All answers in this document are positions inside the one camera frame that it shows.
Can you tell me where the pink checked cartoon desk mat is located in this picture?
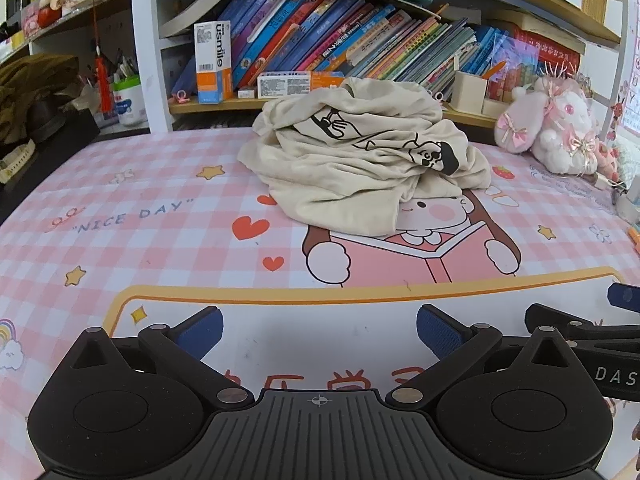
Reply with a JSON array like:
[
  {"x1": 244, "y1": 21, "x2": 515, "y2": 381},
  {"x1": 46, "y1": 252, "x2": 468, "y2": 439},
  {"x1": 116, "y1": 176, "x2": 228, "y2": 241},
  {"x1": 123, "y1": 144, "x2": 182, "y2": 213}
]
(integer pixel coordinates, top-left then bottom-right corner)
[{"x1": 0, "y1": 126, "x2": 640, "y2": 466}]

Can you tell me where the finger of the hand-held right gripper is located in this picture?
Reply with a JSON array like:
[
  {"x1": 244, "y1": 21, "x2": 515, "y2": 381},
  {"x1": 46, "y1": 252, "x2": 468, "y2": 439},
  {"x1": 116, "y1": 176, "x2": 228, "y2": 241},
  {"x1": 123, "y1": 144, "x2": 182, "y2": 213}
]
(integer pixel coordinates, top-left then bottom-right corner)
[
  {"x1": 606, "y1": 282, "x2": 640, "y2": 312},
  {"x1": 525, "y1": 303, "x2": 640, "y2": 356}
]

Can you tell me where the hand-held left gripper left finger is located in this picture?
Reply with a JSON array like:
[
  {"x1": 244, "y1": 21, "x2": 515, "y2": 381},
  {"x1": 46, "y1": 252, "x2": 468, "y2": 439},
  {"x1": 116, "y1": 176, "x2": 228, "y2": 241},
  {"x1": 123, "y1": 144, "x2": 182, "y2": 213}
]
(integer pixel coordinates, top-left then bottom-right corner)
[{"x1": 67, "y1": 306, "x2": 256, "y2": 409}]

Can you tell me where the cartoon wall poster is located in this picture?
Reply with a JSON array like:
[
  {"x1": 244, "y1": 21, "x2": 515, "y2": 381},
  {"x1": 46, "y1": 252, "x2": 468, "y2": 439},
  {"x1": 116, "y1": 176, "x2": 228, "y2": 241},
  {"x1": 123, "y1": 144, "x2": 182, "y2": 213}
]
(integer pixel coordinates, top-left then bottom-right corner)
[{"x1": 610, "y1": 80, "x2": 640, "y2": 136}]

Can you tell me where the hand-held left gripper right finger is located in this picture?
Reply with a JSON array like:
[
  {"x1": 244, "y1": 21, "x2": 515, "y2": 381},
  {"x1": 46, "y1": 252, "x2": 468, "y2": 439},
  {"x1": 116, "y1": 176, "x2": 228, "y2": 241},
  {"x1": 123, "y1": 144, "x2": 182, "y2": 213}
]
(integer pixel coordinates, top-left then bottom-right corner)
[{"x1": 387, "y1": 304, "x2": 581, "y2": 408}]

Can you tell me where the beige printed t-shirt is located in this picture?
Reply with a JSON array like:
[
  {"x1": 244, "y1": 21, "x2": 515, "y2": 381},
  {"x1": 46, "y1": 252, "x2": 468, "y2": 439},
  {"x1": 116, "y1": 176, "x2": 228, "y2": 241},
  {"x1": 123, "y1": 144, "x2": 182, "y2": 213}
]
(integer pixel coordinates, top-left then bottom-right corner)
[{"x1": 236, "y1": 76, "x2": 493, "y2": 237}]

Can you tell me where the cream wrist watch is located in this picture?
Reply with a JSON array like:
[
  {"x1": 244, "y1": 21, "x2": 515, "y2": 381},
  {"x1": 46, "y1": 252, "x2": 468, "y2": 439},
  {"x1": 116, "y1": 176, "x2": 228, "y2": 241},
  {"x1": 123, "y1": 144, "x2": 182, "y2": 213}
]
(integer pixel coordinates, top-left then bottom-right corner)
[{"x1": 0, "y1": 139, "x2": 37, "y2": 183}]

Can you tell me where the olive brown cloth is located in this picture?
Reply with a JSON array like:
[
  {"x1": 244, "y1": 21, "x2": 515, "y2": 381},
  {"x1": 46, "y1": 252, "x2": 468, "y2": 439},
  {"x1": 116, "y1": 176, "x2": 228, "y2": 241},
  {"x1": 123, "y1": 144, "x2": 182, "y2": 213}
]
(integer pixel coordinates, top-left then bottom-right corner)
[{"x1": 0, "y1": 54, "x2": 81, "y2": 126}]

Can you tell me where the thick white book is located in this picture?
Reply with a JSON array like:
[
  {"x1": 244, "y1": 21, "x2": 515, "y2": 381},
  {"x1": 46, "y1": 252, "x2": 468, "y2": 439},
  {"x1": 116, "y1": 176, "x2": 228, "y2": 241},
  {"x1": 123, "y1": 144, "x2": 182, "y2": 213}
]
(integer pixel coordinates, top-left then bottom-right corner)
[{"x1": 159, "y1": 0, "x2": 251, "y2": 39}]

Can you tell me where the red printed booklet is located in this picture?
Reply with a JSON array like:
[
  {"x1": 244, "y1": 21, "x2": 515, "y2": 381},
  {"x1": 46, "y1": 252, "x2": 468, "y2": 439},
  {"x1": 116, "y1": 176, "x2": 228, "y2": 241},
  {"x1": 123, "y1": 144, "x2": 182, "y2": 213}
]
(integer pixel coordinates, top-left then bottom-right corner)
[{"x1": 510, "y1": 27, "x2": 583, "y2": 78}]

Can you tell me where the beige pen holder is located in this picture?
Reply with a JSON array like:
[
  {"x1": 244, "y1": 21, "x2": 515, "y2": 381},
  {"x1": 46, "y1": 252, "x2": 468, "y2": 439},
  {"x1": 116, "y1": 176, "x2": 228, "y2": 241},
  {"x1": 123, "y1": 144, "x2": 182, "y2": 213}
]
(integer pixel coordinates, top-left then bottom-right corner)
[{"x1": 452, "y1": 70, "x2": 516, "y2": 118}]

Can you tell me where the white jar with green rim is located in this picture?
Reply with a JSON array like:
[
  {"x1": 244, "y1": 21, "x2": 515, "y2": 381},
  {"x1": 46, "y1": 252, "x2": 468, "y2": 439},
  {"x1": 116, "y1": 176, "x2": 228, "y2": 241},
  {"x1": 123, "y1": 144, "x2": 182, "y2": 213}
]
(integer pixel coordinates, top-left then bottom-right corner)
[{"x1": 112, "y1": 76, "x2": 146, "y2": 127}]

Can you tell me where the flat white orange box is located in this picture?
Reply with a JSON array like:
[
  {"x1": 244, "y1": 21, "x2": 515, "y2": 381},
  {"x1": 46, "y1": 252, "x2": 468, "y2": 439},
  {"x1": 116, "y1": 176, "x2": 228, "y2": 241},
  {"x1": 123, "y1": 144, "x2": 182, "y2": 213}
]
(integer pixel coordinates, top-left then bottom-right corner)
[{"x1": 257, "y1": 71, "x2": 346, "y2": 97}]

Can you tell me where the white and wood bookshelf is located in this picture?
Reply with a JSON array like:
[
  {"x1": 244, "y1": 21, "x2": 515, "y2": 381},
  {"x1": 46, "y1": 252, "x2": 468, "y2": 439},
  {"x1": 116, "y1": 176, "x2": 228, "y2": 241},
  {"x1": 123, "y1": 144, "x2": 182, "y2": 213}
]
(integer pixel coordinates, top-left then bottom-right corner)
[{"x1": 0, "y1": 0, "x2": 631, "y2": 133}]

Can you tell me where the row of colourful books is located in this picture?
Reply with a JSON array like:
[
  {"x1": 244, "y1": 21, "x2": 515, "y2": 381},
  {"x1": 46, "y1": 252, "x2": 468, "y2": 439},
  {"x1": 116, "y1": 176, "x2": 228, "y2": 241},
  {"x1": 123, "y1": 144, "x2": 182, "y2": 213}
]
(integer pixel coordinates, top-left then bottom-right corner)
[{"x1": 220, "y1": 0, "x2": 586, "y2": 103}]

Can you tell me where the pink plush rabbit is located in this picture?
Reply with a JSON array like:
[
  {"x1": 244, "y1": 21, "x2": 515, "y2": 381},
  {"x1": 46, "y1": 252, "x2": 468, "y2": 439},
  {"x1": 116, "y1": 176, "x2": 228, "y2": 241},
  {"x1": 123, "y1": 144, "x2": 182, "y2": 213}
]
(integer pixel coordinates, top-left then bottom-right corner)
[{"x1": 494, "y1": 76, "x2": 601, "y2": 176}]

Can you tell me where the tall white orange box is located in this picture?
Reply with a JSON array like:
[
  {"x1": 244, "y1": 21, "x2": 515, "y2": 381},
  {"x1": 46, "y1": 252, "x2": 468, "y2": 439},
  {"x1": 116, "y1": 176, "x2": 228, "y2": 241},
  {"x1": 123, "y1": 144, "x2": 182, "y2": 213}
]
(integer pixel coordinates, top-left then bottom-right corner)
[{"x1": 194, "y1": 21, "x2": 233, "y2": 105}]

